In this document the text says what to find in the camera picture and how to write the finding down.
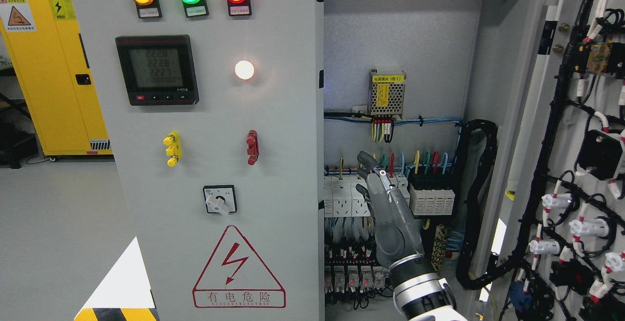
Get white indicator lamp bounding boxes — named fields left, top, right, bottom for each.
left=234, top=60, right=256, bottom=80

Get red electric danger sticker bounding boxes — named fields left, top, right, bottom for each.
left=193, top=225, right=286, bottom=308

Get black digital power meter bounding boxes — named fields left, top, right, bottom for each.
left=115, top=34, right=199, bottom=107

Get yellow terminal posts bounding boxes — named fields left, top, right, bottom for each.
left=163, top=131, right=183, bottom=167

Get yellow safety cabinet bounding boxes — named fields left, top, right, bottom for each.
left=1, top=0, right=112, bottom=156

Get grey robot hand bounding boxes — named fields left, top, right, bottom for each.
left=356, top=151, right=425, bottom=268

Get black surge protector block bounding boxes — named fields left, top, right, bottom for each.
left=408, top=171, right=457, bottom=217

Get metal mesh power supply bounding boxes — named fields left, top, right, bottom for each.
left=368, top=69, right=406, bottom=118

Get lower relay row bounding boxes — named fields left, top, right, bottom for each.
left=323, top=239, right=389, bottom=294

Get white sockets and breakers row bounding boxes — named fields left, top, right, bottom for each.
left=324, top=173, right=411, bottom=218

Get rotary selector switch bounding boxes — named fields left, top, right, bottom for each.
left=203, top=185, right=237, bottom=215

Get grey cabinet door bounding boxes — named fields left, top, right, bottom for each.
left=74, top=0, right=325, bottom=321
left=457, top=0, right=624, bottom=321

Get red terminal posts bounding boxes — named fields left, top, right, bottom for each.
left=246, top=129, right=259, bottom=166

